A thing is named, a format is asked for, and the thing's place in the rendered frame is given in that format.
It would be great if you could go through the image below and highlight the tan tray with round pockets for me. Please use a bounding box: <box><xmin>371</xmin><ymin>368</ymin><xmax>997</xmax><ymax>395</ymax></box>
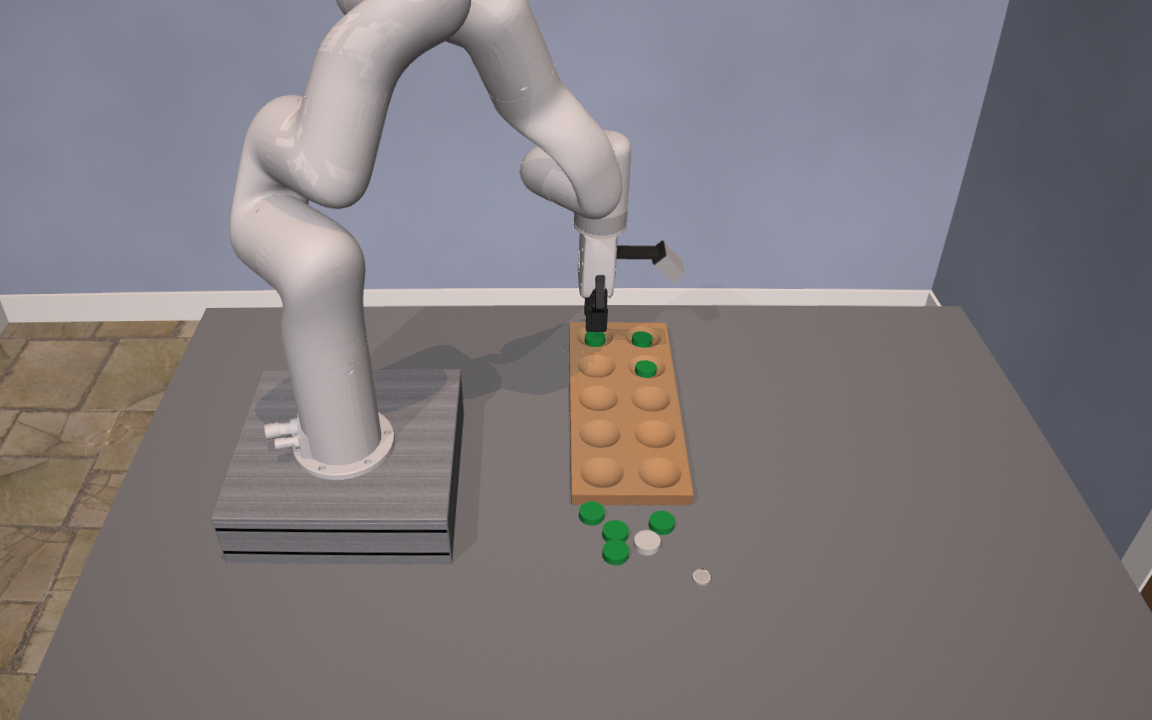
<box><xmin>569</xmin><ymin>323</ymin><xmax>694</xmax><ymax>505</ymax></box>

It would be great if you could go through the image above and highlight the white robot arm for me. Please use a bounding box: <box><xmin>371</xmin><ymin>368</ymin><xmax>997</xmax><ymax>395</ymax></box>
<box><xmin>229</xmin><ymin>0</ymin><xmax>631</xmax><ymax>480</ymax></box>

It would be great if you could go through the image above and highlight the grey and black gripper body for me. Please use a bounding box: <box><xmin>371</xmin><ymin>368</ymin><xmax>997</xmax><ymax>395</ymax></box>
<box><xmin>574</xmin><ymin>223</ymin><xmax>626</xmax><ymax>298</ymax></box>

